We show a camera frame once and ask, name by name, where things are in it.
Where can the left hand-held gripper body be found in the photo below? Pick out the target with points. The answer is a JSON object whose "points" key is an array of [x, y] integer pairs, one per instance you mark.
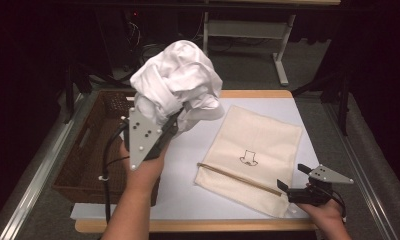
{"points": [[143, 136]]}

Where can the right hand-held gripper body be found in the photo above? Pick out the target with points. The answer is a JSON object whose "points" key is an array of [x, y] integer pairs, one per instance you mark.
{"points": [[313, 195]]}

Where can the white garment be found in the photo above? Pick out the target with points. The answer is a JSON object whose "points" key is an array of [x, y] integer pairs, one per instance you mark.
{"points": [[178, 73]]}

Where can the brown woven basket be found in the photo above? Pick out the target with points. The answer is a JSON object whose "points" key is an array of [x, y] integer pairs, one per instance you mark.
{"points": [[88, 160]]}

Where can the person's right hand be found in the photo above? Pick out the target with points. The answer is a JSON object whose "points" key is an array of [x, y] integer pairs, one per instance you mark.
{"points": [[326, 215]]}

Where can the person's left hand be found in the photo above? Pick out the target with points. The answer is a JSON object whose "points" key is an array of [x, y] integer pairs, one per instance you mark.
{"points": [[146, 175]]}

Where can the white table mat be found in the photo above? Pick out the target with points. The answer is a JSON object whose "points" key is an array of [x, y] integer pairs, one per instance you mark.
{"points": [[184, 173]]}

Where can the black tripod stand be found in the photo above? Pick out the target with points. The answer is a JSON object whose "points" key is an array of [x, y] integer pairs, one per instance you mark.
{"points": [[78, 80], [341, 90]]}

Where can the black computer tower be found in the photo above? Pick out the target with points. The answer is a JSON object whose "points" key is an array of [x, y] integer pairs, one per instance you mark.
{"points": [[133, 33]]}

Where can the aluminium rail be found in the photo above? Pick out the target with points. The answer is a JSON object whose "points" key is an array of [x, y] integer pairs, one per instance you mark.
{"points": [[361, 166], [38, 180]]}

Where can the white desk frame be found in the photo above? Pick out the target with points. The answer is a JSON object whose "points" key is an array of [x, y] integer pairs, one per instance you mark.
{"points": [[244, 29]]}

